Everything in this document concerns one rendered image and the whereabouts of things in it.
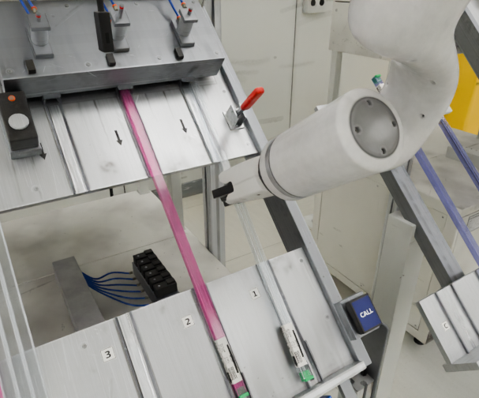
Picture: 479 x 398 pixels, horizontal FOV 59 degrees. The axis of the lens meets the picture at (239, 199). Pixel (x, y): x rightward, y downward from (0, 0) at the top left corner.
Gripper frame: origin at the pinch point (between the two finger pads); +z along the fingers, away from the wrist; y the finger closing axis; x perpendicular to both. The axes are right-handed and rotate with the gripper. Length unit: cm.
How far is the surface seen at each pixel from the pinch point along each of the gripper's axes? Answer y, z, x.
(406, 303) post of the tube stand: -39, 10, 30
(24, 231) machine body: 30, 71, -9
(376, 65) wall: -223, 157, -89
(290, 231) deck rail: -8.5, 0.2, 8.2
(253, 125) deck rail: -8.2, 2.1, -11.3
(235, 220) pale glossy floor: -79, 160, -2
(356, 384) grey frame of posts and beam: -12.8, -0.3, 35.4
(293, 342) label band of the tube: 0.2, -6.2, 23.2
